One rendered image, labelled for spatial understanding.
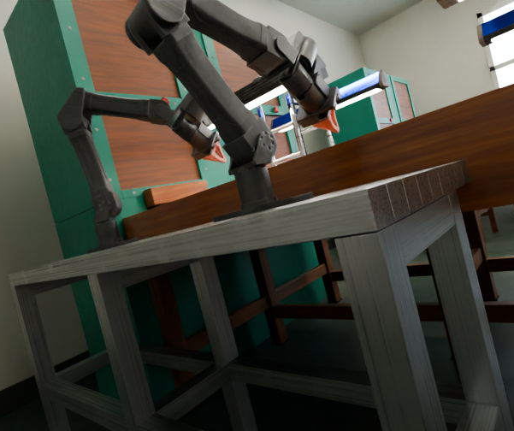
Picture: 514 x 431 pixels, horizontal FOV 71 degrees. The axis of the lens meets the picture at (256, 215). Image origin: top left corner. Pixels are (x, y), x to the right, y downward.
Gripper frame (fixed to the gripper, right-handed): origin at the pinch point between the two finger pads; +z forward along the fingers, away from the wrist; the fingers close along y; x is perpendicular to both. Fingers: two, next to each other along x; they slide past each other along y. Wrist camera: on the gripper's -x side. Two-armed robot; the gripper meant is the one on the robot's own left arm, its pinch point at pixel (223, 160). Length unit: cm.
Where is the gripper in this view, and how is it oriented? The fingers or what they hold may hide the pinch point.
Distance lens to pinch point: 122.0
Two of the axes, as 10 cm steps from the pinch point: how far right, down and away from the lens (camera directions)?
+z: 6.6, 4.8, 5.8
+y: -7.2, 1.8, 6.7
